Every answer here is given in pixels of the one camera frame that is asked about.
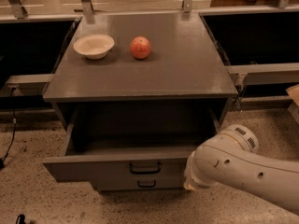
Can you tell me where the metal latch bracket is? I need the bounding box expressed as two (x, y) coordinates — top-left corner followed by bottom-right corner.
(235, 73), (248, 112)

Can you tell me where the red apple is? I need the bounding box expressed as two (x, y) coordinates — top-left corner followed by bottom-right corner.
(130, 36), (151, 59)

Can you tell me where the black top drawer handle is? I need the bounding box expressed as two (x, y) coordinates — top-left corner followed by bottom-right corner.
(129, 162), (162, 175)

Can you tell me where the black lower drawer handle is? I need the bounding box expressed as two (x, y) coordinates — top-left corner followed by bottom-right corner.
(137, 180), (156, 189)

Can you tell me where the black cable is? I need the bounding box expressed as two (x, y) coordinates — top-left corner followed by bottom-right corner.
(0, 87), (18, 170)

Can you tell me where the grey drawer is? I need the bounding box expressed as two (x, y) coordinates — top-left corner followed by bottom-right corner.
(43, 102), (219, 184)
(93, 176), (184, 192)

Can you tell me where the black object on floor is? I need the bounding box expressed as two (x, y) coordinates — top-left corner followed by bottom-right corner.
(15, 214), (26, 224)

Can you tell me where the grey drawer cabinet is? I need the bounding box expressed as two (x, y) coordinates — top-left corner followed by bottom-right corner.
(42, 12), (239, 193)

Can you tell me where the grey top drawer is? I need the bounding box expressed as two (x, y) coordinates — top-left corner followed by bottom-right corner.
(43, 102), (219, 184)

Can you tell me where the white bowl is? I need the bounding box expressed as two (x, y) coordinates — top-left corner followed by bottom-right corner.
(74, 35), (115, 60)

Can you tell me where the black drawer handle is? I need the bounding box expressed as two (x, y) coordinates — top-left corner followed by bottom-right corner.
(129, 162), (162, 175)
(137, 180), (156, 189)

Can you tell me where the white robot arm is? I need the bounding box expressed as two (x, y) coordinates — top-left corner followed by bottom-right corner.
(184, 125), (299, 215)

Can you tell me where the grey lower drawer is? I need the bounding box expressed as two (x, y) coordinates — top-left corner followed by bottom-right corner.
(93, 176), (184, 192)

